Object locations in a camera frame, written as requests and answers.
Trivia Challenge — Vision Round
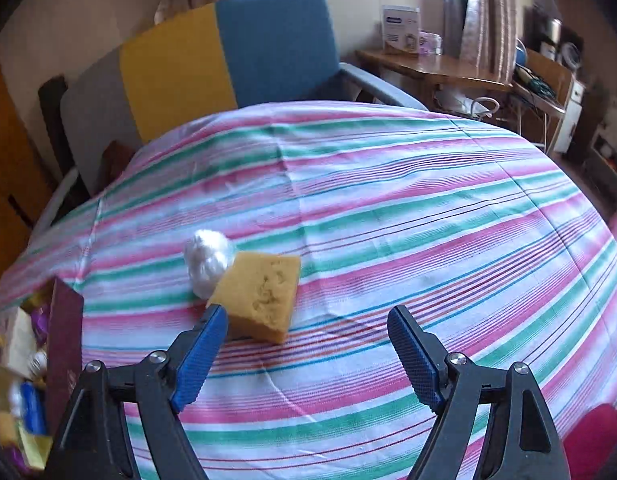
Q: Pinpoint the white printed carton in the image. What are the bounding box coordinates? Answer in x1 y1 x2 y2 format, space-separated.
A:
381 5 422 56

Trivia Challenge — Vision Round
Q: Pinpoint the gold tin tray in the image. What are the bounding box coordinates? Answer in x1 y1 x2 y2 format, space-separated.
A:
0 278 85 471

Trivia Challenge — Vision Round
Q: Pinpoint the striped table cloth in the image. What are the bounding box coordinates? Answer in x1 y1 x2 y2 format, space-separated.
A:
0 100 617 480

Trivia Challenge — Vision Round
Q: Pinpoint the white plastic bag ball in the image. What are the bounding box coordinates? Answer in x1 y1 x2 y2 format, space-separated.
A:
182 229 236 300

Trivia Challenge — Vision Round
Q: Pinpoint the wooden side desk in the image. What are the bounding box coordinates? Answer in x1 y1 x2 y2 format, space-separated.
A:
356 49 514 111

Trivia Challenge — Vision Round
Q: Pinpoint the purple snack packet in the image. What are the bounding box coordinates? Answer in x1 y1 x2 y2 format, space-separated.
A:
31 310 52 347

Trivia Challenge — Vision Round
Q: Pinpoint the red clothing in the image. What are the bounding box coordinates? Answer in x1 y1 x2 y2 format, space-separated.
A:
563 402 617 480

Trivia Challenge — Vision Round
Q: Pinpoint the striped curtain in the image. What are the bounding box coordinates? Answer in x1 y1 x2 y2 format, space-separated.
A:
461 0 519 83

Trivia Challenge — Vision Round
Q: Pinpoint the wooden shelf unit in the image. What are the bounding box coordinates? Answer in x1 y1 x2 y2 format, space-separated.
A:
511 49 587 156

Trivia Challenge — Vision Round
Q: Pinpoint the cream carton box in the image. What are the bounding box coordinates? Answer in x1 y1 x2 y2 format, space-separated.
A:
1 307 39 376

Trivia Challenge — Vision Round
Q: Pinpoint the yellow sponge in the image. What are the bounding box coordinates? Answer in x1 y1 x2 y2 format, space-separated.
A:
207 251 302 345

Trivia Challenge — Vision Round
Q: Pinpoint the small pink pack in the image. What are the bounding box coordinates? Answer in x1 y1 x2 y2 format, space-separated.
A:
417 31 445 56

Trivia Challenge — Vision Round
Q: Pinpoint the white cable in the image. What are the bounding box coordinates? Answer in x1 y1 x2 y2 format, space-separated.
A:
469 95 502 121

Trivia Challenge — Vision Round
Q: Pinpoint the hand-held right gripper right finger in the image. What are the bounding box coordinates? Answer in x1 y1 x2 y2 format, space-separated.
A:
387 305 574 480

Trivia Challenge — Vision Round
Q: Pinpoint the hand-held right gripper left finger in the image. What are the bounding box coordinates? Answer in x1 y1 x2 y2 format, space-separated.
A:
48 304 229 480

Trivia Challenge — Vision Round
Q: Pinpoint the grey yellow blue sofa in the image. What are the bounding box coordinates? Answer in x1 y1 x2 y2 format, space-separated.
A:
36 0 429 241

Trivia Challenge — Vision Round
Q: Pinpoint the blue packet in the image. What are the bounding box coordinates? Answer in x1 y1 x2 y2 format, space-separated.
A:
21 382 49 436

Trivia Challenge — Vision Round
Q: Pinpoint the wooden wardrobe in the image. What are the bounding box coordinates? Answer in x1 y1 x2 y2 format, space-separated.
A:
0 42 54 291

